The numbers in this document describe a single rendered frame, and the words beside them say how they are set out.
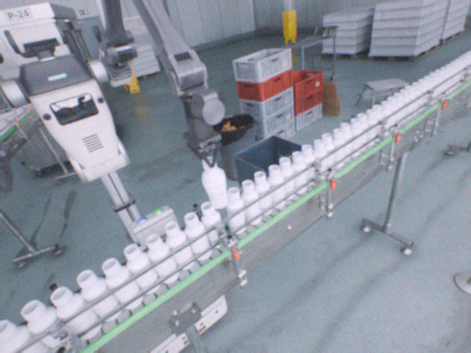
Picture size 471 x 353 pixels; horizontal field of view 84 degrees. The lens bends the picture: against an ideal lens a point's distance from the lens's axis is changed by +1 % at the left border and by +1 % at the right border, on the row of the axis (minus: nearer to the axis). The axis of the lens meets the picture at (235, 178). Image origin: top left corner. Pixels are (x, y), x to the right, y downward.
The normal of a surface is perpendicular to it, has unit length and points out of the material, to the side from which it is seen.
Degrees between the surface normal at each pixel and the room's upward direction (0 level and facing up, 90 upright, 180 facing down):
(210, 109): 90
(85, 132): 90
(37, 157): 90
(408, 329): 0
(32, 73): 90
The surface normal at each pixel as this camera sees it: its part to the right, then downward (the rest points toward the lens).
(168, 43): 0.37, -0.21
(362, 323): -0.16, -0.82
